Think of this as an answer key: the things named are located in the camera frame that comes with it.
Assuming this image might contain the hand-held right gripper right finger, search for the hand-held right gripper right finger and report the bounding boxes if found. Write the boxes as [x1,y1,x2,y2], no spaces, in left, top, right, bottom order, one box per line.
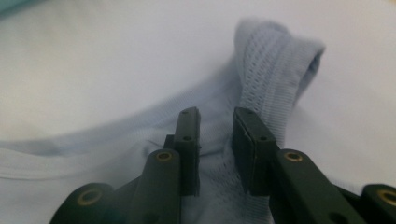
[232,106,281,197]

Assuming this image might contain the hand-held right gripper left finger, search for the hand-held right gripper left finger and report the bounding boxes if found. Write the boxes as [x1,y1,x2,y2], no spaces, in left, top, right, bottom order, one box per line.
[163,106,201,198]

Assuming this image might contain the light blue-grey underpants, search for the light blue-grey underpants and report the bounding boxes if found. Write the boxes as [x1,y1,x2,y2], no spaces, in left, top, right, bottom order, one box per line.
[0,18,326,224]

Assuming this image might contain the teal plastic basket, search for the teal plastic basket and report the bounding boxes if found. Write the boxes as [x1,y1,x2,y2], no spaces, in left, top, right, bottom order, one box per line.
[0,0,41,17]

